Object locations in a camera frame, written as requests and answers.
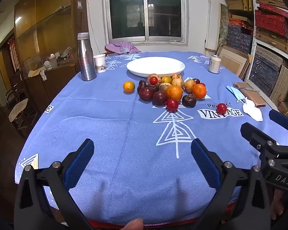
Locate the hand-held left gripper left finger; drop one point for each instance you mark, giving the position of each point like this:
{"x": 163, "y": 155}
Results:
{"x": 79, "y": 163}

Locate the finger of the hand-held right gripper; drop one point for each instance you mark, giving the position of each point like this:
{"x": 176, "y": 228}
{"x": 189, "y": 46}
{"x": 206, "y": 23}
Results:
{"x": 280, "y": 120}
{"x": 254, "y": 134}

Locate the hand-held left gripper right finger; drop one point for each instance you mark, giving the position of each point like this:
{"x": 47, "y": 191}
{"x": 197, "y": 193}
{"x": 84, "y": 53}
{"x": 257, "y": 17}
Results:
{"x": 206, "y": 163}

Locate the dark mangosteen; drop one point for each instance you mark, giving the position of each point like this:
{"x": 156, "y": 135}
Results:
{"x": 196, "y": 80}
{"x": 154, "y": 87}
{"x": 189, "y": 100}
{"x": 141, "y": 84}

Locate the large orange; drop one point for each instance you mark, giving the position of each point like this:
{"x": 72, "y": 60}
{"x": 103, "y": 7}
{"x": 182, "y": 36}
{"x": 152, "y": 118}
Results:
{"x": 174, "y": 92}
{"x": 199, "y": 91}

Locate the beige round fruit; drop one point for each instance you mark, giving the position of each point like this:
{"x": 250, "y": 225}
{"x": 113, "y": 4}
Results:
{"x": 178, "y": 82}
{"x": 159, "y": 78}
{"x": 189, "y": 85}

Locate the dark red plum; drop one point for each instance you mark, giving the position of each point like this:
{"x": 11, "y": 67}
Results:
{"x": 146, "y": 93}
{"x": 160, "y": 97}

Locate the blotchy beige fruit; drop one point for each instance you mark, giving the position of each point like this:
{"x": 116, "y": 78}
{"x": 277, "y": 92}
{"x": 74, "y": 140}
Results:
{"x": 164, "y": 86}

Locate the small yellow orange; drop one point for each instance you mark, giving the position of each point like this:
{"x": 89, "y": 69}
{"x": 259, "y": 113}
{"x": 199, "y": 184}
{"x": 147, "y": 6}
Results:
{"x": 166, "y": 79}
{"x": 129, "y": 87}

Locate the striped pepino melon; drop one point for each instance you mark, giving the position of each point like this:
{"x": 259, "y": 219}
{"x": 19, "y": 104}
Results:
{"x": 177, "y": 76}

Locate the white plate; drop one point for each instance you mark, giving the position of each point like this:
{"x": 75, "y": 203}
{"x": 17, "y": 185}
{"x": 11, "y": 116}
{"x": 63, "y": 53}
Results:
{"x": 156, "y": 66}

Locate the person's right hand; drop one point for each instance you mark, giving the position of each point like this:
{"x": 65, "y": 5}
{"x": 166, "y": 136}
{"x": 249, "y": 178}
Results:
{"x": 278, "y": 203}

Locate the person's left hand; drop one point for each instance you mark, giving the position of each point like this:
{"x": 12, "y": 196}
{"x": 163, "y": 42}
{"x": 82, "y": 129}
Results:
{"x": 134, "y": 224}

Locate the white tissue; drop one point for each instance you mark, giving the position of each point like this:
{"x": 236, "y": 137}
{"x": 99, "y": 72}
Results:
{"x": 252, "y": 111}

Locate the blue face mask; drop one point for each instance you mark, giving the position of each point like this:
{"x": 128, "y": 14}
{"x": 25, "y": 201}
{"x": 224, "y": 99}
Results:
{"x": 235, "y": 92}

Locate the blue printed tablecloth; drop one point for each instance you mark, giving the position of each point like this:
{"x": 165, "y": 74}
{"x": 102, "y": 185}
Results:
{"x": 110, "y": 124}

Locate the dark wooden chair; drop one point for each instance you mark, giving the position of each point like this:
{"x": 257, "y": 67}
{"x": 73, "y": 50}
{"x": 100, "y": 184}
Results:
{"x": 21, "y": 129}

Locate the beige drink can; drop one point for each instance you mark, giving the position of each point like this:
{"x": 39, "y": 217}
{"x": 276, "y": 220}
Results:
{"x": 214, "y": 64}

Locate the beige seat cushion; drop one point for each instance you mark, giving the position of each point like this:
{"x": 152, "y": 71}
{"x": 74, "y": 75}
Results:
{"x": 18, "y": 110}

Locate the white crumpled cloth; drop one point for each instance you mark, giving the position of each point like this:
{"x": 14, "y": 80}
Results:
{"x": 44, "y": 68}

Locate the stack of patterned boxes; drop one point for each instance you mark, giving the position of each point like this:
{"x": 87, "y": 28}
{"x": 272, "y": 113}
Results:
{"x": 271, "y": 19}

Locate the white paper cup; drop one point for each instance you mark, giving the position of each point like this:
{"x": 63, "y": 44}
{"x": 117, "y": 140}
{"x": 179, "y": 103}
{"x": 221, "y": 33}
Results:
{"x": 100, "y": 63}

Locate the stainless steel bottle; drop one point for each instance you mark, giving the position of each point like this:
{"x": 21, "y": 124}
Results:
{"x": 86, "y": 60}

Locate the white metal shelf rack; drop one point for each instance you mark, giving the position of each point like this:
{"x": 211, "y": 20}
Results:
{"x": 254, "y": 16}

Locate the patterned panel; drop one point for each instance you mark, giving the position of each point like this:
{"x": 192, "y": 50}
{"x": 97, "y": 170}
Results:
{"x": 223, "y": 26}

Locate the wooden armchair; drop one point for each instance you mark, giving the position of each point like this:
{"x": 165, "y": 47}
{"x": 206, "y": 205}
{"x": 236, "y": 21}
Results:
{"x": 106, "y": 52}

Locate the white board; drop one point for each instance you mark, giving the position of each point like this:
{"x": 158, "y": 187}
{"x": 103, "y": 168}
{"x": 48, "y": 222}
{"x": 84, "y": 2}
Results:
{"x": 208, "y": 24}

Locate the purple cloth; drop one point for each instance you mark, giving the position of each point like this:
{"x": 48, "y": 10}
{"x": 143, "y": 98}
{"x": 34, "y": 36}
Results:
{"x": 122, "y": 47}

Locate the patterned curtain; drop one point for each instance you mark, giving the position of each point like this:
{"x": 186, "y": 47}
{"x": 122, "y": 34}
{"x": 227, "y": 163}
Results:
{"x": 13, "y": 52}

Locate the wooden glass cabinet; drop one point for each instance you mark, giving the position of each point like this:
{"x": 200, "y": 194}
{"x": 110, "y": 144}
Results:
{"x": 50, "y": 28}

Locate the sliding window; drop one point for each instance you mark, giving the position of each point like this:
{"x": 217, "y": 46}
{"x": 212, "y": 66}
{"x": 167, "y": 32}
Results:
{"x": 127, "y": 9}

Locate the wooden picture frame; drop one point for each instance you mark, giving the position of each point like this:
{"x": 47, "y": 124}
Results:
{"x": 232, "y": 61}

